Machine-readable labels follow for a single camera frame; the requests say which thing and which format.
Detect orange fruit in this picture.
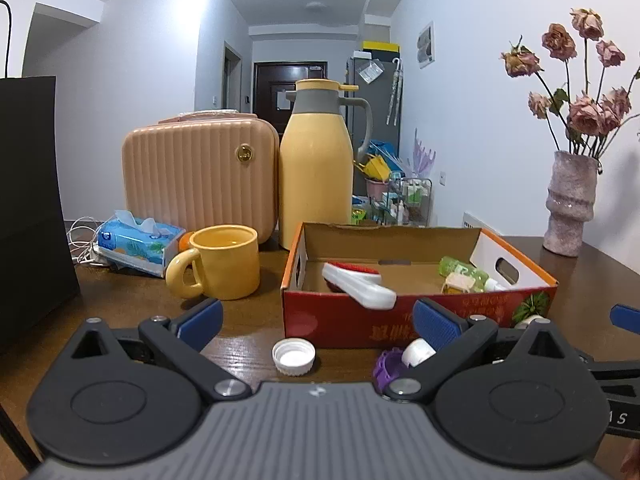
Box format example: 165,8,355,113
178,231,193,252

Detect white bottle cap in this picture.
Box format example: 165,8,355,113
271,338,317,377

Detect green spray bottle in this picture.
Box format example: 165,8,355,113
438,256,506,294

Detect white round tape disc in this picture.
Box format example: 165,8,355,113
514,314,549,330

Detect white spray bottle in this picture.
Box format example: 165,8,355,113
401,338,436,367

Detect grey refrigerator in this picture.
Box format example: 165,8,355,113
345,54,404,196

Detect wire storage cart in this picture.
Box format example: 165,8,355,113
380,177,433,228

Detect yellow mug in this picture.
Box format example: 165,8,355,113
165,224,260,300

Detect purple bottle cap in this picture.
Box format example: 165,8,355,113
372,348,407,393

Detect red cardboard box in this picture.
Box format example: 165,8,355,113
281,223,558,349

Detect white yellow square gadget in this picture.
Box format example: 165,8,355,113
442,272,475,295

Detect red white lint brush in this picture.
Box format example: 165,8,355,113
321,262,397,311

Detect yellow thermos jug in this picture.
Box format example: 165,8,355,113
279,79,373,250

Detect white cables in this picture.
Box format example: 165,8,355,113
67,216,106,266

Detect pink textured vase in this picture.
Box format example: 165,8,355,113
542,151,598,258

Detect peach ribbed suitcase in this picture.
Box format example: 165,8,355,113
122,110,279,244

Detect blue tissue pack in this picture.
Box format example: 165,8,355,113
93,210,186,278

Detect black paper bag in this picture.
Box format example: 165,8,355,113
0,0,83,356

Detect yellow box on fridge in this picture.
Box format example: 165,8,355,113
362,40,400,54

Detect dried pink roses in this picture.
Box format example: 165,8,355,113
500,8,639,160

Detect dark entrance door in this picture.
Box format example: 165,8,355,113
253,62,328,134

